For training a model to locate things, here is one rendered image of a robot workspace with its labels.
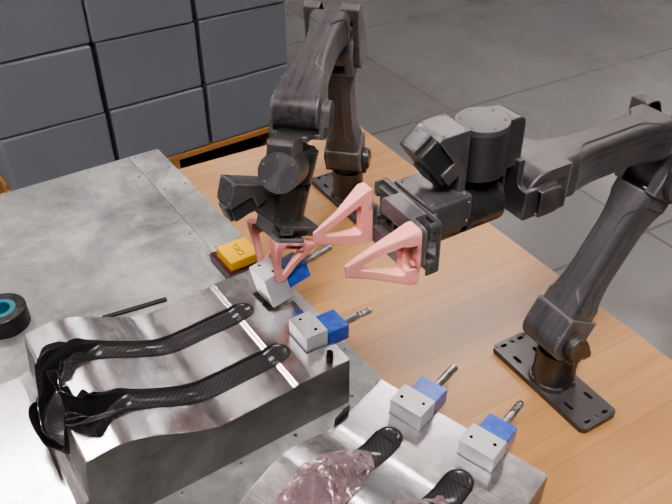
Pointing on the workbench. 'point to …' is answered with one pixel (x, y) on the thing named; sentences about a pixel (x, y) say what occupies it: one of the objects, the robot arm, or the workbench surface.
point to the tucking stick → (135, 307)
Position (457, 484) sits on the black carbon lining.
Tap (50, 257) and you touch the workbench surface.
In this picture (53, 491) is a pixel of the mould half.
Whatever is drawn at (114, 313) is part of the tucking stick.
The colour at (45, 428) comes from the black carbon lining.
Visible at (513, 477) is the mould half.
